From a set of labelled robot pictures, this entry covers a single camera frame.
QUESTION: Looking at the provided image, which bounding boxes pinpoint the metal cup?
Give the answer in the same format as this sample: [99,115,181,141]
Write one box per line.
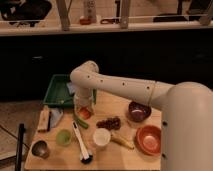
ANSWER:
[32,140,50,159]

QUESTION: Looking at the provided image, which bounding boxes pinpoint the green plastic cup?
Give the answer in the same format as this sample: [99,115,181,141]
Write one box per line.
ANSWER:
[56,129,71,146]

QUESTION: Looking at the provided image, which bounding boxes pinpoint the green plastic tray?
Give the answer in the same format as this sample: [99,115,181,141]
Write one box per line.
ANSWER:
[43,73,98,109]

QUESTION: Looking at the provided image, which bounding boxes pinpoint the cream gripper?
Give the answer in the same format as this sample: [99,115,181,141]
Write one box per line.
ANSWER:
[74,95,94,116]

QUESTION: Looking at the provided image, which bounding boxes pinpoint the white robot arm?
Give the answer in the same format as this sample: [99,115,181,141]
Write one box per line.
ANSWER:
[70,61,213,171]

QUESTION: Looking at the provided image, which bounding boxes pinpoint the white black brush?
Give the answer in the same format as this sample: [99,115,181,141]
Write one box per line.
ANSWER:
[72,121,93,164]

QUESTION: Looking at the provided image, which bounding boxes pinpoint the black office chair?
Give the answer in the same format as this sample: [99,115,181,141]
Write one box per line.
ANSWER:
[0,0,52,27]

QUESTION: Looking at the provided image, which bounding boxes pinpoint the wooden block with knife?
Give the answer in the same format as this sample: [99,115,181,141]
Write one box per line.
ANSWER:
[37,110,51,132]

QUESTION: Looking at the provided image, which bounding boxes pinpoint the dark purple bowl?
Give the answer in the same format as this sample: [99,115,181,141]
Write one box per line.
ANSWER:
[128,101,152,122]

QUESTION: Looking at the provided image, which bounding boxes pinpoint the grey sponge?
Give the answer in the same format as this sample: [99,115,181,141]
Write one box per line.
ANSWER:
[66,82,75,95]

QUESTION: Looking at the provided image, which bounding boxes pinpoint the red bowl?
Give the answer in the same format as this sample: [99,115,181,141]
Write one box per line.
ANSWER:
[135,125,161,156]

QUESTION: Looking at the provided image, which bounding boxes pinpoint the white plastic cup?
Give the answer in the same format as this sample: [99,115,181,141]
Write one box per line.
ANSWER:
[93,128,111,147]

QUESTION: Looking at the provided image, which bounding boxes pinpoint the black pole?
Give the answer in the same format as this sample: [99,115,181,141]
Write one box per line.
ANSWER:
[15,123,25,171]

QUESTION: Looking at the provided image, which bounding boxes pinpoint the green fork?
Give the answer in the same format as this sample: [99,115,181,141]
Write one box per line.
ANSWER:
[58,98,73,104]

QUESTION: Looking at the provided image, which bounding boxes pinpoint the green cucumber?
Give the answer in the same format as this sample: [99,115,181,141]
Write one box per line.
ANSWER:
[73,114,89,129]

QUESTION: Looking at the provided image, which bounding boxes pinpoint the bunch of red grapes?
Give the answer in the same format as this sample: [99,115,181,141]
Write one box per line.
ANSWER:
[96,117,121,130]

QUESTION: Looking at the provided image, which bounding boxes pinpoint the yellow banana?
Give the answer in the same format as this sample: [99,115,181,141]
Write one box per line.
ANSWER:
[111,133,134,150]

